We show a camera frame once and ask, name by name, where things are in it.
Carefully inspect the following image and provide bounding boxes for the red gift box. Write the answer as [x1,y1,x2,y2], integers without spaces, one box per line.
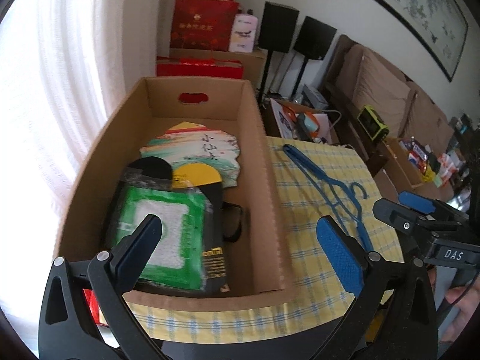
[156,57,244,79]

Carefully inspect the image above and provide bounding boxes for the yellow plaid tablecloth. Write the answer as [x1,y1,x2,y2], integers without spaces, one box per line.
[127,136,406,346]

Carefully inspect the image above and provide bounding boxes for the beige sofa cushion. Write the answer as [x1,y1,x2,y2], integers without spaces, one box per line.
[352,50,410,137]

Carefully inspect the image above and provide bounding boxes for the green yellow radio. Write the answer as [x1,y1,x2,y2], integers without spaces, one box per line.
[357,105,390,144]

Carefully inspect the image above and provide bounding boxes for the shallow cardboard tray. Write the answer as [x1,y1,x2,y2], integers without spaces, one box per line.
[380,137,423,193]

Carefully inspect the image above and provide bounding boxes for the brown sofa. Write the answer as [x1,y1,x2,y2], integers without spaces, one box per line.
[320,35,454,202]

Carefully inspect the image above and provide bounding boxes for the framed ink painting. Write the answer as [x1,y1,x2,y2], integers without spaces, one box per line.
[375,0,469,80]

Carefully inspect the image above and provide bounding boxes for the green packaged item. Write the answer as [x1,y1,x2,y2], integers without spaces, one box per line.
[109,184,213,292]

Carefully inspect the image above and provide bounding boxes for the Snickers candy bag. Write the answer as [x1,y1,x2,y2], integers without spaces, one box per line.
[408,137,429,174]

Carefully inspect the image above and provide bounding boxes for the red gift bag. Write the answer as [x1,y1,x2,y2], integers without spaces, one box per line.
[170,0,239,51]

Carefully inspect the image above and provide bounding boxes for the right black speaker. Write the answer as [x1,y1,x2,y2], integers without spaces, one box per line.
[290,16,337,97]

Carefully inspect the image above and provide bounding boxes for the white paper bag with items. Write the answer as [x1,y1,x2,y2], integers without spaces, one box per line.
[264,98,342,145]

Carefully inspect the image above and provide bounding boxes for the painted paper hand fan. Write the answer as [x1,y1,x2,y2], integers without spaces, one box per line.
[140,122,241,188]

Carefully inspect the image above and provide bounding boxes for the open cardboard box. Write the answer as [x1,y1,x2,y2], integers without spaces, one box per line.
[53,76,297,312]

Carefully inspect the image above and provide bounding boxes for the left black speaker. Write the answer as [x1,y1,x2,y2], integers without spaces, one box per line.
[257,2,299,103]

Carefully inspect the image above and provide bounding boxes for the white pink box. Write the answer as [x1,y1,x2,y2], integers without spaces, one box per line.
[229,13,258,53]

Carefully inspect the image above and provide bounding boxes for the white sheer curtain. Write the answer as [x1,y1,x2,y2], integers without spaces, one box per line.
[1,0,173,183]

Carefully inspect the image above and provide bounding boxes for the black speaker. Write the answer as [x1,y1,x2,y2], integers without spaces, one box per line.
[290,16,337,97]
[257,2,299,103]

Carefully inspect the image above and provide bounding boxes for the blue plastic hanger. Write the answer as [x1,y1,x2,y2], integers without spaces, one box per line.
[282,144,374,251]

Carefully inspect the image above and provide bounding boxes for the person right hand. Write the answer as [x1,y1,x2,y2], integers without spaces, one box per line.
[428,267,479,343]

